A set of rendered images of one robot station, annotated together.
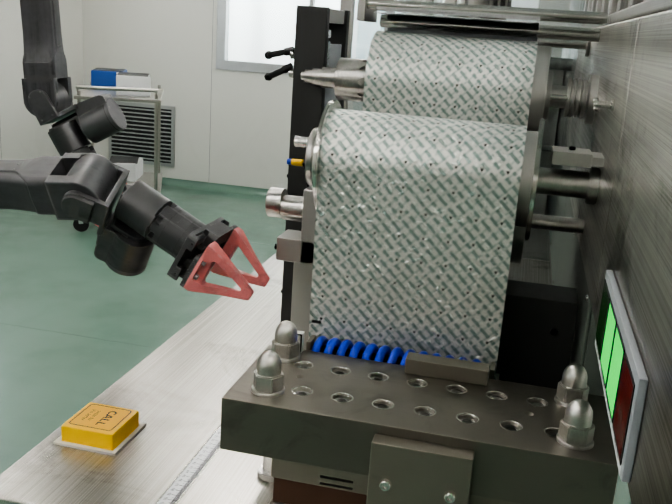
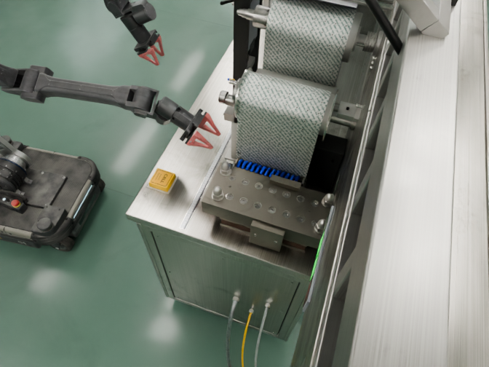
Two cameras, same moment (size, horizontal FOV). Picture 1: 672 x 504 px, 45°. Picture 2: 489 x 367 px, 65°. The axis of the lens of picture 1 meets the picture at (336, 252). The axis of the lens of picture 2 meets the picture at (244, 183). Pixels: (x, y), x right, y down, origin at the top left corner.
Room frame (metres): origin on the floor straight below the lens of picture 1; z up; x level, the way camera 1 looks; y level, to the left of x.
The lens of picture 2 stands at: (0.18, -0.06, 2.00)
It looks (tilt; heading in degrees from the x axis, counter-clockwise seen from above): 55 degrees down; 4
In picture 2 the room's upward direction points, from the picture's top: 3 degrees clockwise
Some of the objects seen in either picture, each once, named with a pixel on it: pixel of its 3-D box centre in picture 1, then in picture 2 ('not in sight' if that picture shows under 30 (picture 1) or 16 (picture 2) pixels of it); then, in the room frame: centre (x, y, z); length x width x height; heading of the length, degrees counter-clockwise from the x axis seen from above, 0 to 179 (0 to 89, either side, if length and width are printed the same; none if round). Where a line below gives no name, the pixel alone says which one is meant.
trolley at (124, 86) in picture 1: (122, 147); not in sight; (5.64, 1.54, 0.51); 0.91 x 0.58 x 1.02; 11
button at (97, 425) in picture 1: (101, 425); (162, 180); (0.92, 0.28, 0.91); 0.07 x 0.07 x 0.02; 77
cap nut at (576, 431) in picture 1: (578, 420); (321, 224); (0.74, -0.25, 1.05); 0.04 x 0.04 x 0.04
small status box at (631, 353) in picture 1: (615, 357); (318, 256); (0.58, -0.22, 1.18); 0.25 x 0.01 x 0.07; 167
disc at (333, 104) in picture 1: (329, 158); (244, 92); (1.03, 0.02, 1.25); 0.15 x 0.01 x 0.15; 167
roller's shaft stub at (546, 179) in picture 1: (567, 183); (343, 119); (0.96, -0.27, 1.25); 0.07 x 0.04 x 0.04; 77
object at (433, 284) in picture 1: (406, 288); (273, 150); (0.94, -0.09, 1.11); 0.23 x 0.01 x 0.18; 77
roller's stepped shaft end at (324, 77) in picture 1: (320, 77); (246, 13); (1.29, 0.04, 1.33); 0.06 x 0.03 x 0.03; 77
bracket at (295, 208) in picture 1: (298, 294); (234, 128); (1.07, 0.05, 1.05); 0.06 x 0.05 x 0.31; 77
